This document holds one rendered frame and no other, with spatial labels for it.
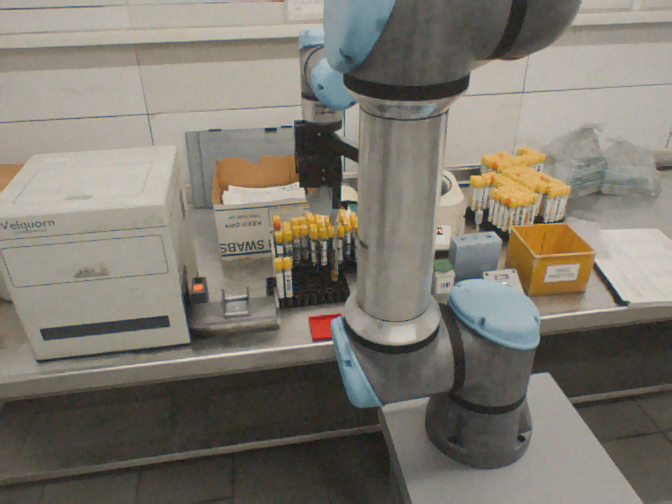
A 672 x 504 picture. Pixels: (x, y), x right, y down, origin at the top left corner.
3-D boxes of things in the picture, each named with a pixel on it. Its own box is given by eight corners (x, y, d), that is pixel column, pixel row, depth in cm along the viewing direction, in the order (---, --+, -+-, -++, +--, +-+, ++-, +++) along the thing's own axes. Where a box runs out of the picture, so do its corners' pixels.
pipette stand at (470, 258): (455, 288, 119) (460, 248, 113) (443, 271, 124) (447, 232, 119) (498, 283, 120) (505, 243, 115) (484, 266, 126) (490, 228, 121)
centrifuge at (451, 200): (366, 258, 130) (367, 212, 123) (360, 203, 155) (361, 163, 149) (468, 257, 130) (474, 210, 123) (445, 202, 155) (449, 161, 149)
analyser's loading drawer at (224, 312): (171, 335, 103) (166, 313, 100) (174, 314, 109) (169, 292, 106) (280, 323, 106) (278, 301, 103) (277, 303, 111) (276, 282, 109)
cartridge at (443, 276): (434, 298, 115) (436, 272, 112) (427, 286, 119) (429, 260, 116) (452, 296, 116) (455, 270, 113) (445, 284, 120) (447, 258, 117)
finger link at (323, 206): (308, 227, 109) (306, 183, 104) (337, 224, 109) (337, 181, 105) (310, 234, 106) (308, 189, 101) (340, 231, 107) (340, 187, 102)
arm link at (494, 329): (547, 399, 72) (566, 316, 65) (450, 417, 70) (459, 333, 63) (504, 341, 82) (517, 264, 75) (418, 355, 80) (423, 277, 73)
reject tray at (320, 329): (312, 341, 104) (312, 338, 104) (308, 319, 110) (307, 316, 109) (347, 337, 105) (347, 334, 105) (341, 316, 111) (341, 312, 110)
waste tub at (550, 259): (526, 297, 115) (535, 257, 110) (503, 264, 127) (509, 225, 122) (587, 293, 117) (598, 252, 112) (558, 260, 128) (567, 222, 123)
